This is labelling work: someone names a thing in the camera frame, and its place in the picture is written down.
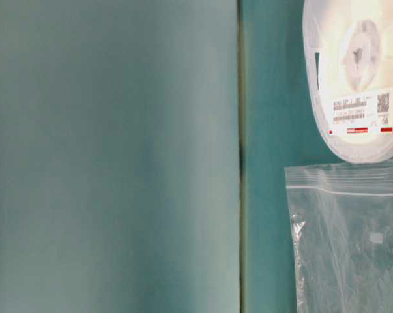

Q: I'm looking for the clear plastic zip bag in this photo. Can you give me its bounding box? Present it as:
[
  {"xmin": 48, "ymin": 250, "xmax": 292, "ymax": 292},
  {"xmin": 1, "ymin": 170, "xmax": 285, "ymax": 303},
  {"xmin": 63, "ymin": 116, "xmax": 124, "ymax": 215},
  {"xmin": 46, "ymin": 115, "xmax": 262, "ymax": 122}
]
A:
[{"xmin": 285, "ymin": 160, "xmax": 393, "ymax": 312}]

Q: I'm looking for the white component reel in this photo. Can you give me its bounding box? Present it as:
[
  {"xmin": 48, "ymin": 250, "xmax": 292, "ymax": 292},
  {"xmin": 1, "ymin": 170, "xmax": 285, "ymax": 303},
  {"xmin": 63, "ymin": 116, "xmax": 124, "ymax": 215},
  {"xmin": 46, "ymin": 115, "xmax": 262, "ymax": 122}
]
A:
[{"xmin": 302, "ymin": 1, "xmax": 393, "ymax": 164}]

